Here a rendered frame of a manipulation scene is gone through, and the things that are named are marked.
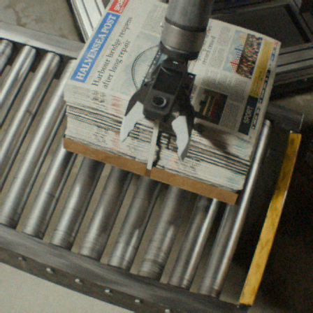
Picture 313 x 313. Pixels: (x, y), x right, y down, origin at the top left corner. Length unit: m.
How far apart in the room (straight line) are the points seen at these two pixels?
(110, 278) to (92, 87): 0.39
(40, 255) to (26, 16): 1.52
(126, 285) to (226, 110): 0.40
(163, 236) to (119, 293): 0.16
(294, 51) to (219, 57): 1.13
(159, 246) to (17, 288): 0.90
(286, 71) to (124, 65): 1.17
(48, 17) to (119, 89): 1.50
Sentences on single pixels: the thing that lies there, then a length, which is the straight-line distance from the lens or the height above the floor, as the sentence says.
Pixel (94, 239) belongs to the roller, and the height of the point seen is 0.80.
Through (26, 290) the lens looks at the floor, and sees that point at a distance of 2.34.
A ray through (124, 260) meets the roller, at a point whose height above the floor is 0.80.
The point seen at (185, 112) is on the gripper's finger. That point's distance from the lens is 1.30.
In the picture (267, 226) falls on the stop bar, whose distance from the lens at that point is 1.56.
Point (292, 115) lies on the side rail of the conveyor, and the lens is 1.72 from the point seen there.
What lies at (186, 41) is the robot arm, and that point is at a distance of 1.25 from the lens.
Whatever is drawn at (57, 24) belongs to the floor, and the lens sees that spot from 2.84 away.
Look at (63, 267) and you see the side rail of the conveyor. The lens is 1.51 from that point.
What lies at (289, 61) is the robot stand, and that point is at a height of 0.23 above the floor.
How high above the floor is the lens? 2.22
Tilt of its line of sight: 62 degrees down
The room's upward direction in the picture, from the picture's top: 8 degrees clockwise
